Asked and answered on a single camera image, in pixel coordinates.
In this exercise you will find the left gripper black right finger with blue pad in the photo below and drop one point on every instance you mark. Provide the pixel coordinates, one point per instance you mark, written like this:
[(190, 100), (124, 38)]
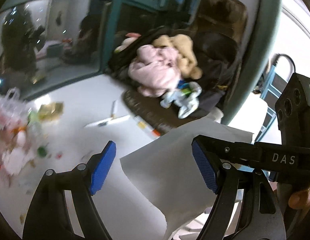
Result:
[(260, 215)]

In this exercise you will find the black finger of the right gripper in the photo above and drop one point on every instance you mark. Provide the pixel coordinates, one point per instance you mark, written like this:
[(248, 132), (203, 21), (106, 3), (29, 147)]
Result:
[(289, 161)]

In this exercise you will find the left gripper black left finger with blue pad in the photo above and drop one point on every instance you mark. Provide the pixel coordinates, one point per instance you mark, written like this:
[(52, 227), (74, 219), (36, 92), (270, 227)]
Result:
[(47, 216)]

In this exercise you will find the white paper sheet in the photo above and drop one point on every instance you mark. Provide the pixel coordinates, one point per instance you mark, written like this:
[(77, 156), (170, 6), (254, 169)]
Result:
[(165, 172)]

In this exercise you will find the clear plastic trash bag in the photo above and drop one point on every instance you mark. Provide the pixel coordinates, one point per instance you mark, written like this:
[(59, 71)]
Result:
[(20, 133)]

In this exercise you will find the person's hand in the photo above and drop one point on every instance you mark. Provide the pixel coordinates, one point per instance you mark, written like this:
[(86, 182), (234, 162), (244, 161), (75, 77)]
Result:
[(300, 200)]

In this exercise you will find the green bottle cap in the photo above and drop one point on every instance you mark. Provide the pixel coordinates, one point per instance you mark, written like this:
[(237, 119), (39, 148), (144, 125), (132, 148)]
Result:
[(42, 152)]

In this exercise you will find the yellow wrapper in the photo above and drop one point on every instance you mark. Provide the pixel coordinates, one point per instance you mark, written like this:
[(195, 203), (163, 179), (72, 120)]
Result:
[(50, 111)]

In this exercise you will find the white green toy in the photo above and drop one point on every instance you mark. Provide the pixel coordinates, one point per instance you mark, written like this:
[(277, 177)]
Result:
[(185, 97)]

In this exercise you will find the tan plush toy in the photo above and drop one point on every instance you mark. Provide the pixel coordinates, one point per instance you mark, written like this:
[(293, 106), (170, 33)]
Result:
[(186, 60)]

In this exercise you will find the pink clothing bundle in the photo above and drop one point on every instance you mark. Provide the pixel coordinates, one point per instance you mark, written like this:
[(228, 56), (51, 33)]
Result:
[(155, 69)]

